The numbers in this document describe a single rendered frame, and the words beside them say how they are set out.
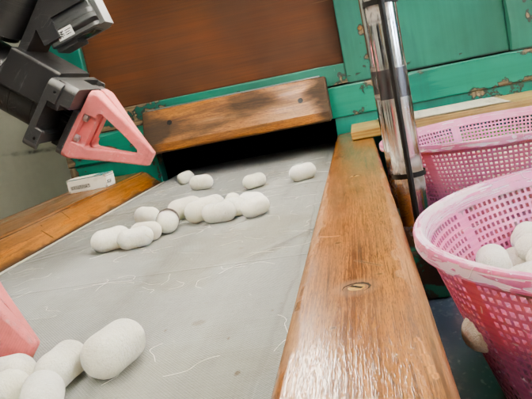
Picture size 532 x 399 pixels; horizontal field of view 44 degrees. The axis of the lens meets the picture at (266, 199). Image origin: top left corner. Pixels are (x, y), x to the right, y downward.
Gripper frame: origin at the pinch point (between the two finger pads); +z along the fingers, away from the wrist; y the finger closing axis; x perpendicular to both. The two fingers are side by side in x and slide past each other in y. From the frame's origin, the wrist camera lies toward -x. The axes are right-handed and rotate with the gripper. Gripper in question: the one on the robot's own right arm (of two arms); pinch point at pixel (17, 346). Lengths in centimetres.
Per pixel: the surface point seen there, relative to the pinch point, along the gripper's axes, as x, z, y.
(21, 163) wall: 53, -66, 157
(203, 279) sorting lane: -2.3, 5.5, 13.4
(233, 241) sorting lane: -2.5, 5.6, 23.2
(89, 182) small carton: 13, -18, 62
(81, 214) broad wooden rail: 12, -13, 48
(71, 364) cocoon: -1.6, 2.9, -1.4
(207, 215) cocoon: -0.6, 2.0, 32.0
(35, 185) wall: 57, -59, 157
